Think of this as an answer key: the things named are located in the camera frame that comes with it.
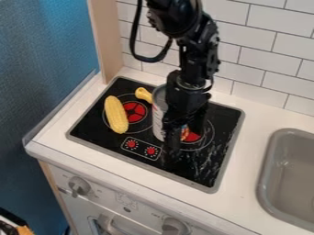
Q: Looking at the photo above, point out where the toy sink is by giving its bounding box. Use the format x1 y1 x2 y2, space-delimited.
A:
254 128 314 232

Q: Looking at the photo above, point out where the yellow toy corn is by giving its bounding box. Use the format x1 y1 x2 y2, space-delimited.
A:
103 95 131 135

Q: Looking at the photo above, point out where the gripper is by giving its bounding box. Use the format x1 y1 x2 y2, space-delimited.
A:
161 69 213 165

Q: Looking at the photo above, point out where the toy stove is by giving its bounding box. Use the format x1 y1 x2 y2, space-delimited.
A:
64 75 247 195

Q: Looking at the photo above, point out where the black cable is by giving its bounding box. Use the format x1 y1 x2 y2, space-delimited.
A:
129 0 174 64

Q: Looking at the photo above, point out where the silver can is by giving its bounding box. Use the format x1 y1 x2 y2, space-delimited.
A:
151 84 193 143

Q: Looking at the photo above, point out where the yellow toy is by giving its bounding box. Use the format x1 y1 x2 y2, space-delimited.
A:
133 86 155 105

